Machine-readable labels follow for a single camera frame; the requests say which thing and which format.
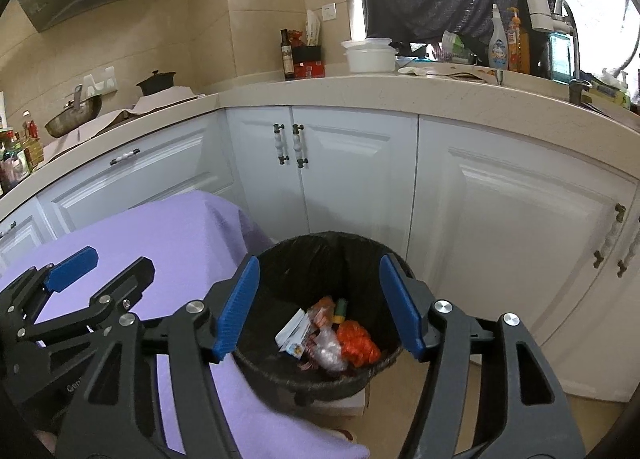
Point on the purple tablecloth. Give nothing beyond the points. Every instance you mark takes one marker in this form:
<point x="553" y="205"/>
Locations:
<point x="175" y="239"/>

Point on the white blue pouch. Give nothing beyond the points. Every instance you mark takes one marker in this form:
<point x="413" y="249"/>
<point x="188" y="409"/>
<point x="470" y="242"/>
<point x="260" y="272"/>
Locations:
<point x="295" y="331"/>

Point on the row of condiment bottles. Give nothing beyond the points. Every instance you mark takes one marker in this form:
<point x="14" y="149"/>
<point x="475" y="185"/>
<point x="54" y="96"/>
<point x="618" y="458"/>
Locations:
<point x="20" y="154"/>

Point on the black utensil holder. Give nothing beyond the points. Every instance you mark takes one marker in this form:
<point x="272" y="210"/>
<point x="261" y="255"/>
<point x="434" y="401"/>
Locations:
<point x="307" y="55"/>

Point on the clear orange-printed bag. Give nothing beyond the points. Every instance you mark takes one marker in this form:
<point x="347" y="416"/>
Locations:
<point x="322" y="311"/>

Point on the beige kitchen countertop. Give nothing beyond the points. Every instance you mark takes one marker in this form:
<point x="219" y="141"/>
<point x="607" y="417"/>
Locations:
<point x="400" y="94"/>

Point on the large red plastic bag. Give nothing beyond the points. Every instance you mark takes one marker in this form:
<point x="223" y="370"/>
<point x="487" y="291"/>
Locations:
<point x="357" y="341"/>

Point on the steel faucet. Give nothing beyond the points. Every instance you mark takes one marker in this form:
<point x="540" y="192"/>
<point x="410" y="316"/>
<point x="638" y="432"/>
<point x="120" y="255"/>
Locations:
<point x="575" y="49"/>

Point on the green yellow packet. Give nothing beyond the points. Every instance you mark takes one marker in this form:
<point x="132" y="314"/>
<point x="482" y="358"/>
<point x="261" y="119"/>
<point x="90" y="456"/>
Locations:
<point x="607" y="95"/>

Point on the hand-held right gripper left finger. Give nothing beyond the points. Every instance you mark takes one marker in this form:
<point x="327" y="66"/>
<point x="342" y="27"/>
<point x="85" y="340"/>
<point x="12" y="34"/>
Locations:
<point x="235" y="319"/>

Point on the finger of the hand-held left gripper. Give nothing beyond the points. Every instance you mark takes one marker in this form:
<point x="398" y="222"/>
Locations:
<point x="70" y="269"/>
<point x="135" y="279"/>

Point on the white plastic container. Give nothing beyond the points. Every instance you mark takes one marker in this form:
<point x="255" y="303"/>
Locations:
<point x="369" y="56"/>

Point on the white cabinet door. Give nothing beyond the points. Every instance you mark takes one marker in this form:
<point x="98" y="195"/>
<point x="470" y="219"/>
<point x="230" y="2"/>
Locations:
<point x="360" y="179"/>
<point x="510" y="229"/>
<point x="255" y="189"/>
<point x="600" y="339"/>
<point x="25" y="239"/>

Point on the black trash bin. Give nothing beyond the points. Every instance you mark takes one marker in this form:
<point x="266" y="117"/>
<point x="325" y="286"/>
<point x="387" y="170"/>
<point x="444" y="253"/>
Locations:
<point x="310" y="264"/>

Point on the green white packet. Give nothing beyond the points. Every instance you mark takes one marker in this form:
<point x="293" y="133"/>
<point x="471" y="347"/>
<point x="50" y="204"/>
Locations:
<point x="457" y="48"/>

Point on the white drawer front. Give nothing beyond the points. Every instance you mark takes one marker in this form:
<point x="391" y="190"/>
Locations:
<point x="165" y="164"/>

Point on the black pot with lid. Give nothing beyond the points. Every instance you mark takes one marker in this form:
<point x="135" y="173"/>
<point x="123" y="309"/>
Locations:
<point x="156" y="84"/>

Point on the white paper bag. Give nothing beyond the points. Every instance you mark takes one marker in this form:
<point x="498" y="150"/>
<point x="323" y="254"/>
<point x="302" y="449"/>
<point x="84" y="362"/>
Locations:
<point x="312" y="29"/>

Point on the red box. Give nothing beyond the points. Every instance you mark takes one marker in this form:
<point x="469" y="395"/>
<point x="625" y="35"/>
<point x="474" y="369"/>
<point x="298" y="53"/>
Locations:
<point x="309" y="70"/>

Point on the white water filter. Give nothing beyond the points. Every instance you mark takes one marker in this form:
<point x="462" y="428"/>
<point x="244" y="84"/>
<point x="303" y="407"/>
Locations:
<point x="537" y="9"/>

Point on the orange dish soap bottle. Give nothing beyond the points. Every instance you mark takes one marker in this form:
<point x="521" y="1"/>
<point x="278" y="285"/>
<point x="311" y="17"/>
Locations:
<point x="519" y="46"/>

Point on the clear plastic glove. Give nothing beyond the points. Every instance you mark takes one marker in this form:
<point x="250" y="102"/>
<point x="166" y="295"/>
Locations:
<point x="327" y="349"/>

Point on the dark olive oil bottle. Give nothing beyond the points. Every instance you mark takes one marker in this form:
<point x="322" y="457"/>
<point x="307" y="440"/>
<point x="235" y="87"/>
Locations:
<point x="287" y="59"/>

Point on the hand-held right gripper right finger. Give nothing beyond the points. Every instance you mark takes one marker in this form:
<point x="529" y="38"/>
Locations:
<point x="402" y="314"/>

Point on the steel wok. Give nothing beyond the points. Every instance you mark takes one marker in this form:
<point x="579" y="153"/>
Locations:
<point x="75" y="119"/>

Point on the white blue spray bottle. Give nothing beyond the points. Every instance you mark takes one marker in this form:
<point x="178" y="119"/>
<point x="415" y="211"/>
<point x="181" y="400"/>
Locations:
<point x="498" y="46"/>

